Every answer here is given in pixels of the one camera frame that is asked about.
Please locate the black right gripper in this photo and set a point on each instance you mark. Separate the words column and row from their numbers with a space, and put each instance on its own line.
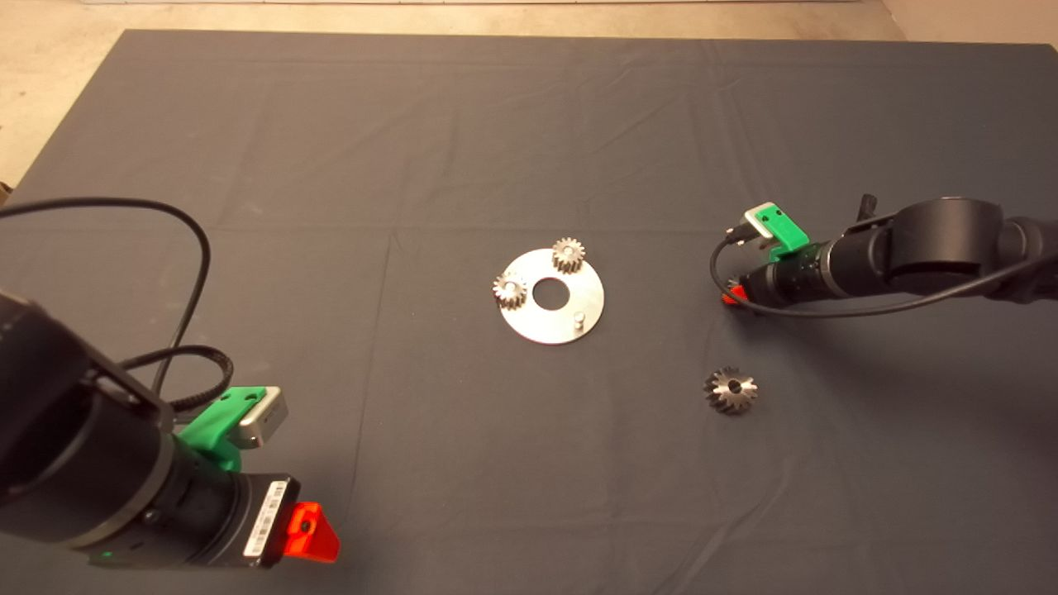
column 793, row 277

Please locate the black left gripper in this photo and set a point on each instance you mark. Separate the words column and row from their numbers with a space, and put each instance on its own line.
column 215, row 521

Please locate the large steel gear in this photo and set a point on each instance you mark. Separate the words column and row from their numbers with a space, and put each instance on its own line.
column 731, row 391

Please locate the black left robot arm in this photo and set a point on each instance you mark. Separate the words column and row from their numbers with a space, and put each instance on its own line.
column 50, row 446

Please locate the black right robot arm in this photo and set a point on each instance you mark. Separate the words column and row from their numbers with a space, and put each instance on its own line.
column 942, row 248

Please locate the round metal plate with hole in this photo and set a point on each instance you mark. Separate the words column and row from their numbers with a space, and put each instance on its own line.
column 529, row 321

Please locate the dark grey table cloth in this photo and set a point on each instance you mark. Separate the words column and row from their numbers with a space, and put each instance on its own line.
column 529, row 124

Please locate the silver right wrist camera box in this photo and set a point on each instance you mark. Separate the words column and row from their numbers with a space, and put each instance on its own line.
column 760, row 219

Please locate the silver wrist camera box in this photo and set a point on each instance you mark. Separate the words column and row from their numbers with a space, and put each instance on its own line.
column 264, row 417
column 760, row 219

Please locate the green right wrist camera mount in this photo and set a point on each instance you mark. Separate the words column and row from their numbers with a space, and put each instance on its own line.
column 785, row 230

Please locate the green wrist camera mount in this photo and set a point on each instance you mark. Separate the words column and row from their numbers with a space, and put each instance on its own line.
column 785, row 230
column 213, row 426

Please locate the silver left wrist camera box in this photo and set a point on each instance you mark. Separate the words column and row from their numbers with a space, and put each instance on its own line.
column 264, row 417

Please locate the green left wrist camera mount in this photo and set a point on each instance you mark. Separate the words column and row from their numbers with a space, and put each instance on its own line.
column 213, row 426

